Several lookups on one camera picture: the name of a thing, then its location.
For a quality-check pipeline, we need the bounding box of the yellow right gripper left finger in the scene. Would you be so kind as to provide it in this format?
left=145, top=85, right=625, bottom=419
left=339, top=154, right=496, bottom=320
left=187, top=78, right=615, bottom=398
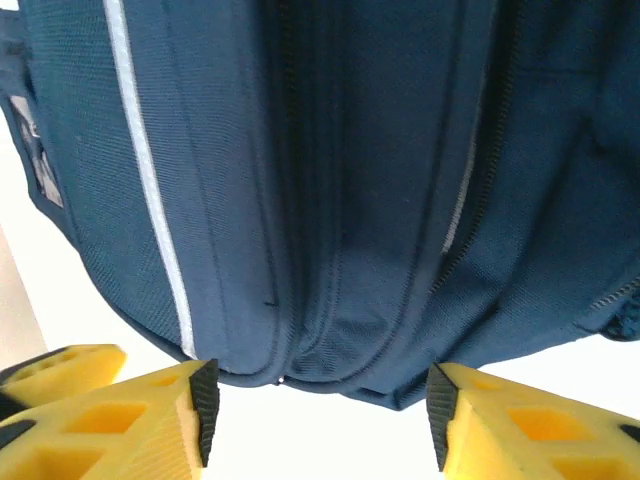
left=0, top=358, right=221, bottom=480

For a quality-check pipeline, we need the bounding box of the navy blue backpack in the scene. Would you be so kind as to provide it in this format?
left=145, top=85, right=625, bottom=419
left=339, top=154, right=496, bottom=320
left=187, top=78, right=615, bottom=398
left=0, top=0, right=640, bottom=412

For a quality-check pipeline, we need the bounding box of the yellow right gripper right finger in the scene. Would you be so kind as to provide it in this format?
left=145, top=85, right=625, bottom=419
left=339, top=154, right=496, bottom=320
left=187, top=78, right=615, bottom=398
left=425, top=362, right=640, bottom=480

